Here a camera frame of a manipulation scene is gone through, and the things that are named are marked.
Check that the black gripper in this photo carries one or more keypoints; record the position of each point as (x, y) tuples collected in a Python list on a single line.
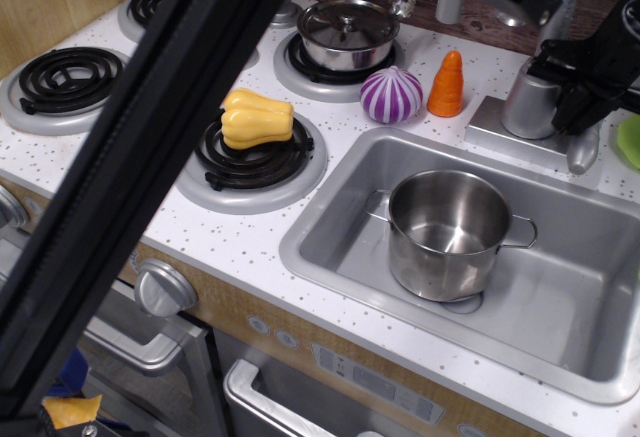
[(596, 75)]

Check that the silver faucet lever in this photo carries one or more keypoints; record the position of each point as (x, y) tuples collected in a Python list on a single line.
[(583, 150)]

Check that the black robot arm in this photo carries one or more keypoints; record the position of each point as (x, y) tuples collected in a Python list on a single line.
[(110, 197)]

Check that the green toy object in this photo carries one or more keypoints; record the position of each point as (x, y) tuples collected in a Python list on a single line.
[(628, 140)]

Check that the silver toy faucet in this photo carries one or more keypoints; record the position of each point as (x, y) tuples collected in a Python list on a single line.
[(521, 126)]

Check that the clear crystal right knob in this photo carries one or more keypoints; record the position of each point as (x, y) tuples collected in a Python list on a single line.
[(510, 15)]

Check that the orange toy carrot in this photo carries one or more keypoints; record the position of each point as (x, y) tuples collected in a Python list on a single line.
[(446, 96)]

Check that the tall steel pot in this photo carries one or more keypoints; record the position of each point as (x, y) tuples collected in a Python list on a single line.
[(446, 229)]

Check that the purple striped toy onion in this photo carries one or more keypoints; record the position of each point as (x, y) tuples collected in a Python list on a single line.
[(391, 95)]

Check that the clear crystal faucet knob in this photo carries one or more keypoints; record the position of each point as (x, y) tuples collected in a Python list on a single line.
[(402, 9)]

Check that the grey toy sink basin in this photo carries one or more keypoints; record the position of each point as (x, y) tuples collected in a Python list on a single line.
[(533, 273)]

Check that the lidded steel pot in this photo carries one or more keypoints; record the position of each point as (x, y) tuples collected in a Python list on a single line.
[(347, 35)]

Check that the back right black burner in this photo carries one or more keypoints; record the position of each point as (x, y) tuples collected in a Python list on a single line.
[(295, 70)]

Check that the black burner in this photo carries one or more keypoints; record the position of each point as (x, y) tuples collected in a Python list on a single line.
[(134, 17), (257, 180), (61, 92), (295, 70)]

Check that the silver countertop knob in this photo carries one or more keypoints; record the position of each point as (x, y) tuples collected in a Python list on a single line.
[(286, 16)]

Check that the yellow toy squash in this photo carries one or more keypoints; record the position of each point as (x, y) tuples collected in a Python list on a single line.
[(250, 119)]

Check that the grey control panel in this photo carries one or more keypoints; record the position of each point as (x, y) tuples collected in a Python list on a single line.
[(378, 385)]

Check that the front right black burner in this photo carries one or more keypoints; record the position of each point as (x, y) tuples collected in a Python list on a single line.
[(257, 180)]

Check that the back left black burner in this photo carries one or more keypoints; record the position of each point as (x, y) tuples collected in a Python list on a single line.
[(134, 17)]

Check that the silver stove knob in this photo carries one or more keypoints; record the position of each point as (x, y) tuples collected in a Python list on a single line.
[(161, 290)]

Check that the front left black burner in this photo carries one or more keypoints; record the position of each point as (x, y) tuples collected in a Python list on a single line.
[(61, 92)]

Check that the silver left edge knob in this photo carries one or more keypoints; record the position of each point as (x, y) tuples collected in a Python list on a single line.
[(13, 214)]

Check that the yellow cloth piece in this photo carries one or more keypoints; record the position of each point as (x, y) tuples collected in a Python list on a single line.
[(70, 411)]

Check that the silver dishwasher handle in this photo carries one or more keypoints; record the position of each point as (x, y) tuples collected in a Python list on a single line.
[(239, 388)]

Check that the silver oven door handle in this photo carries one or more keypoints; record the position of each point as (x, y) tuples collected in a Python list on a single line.
[(152, 357)]

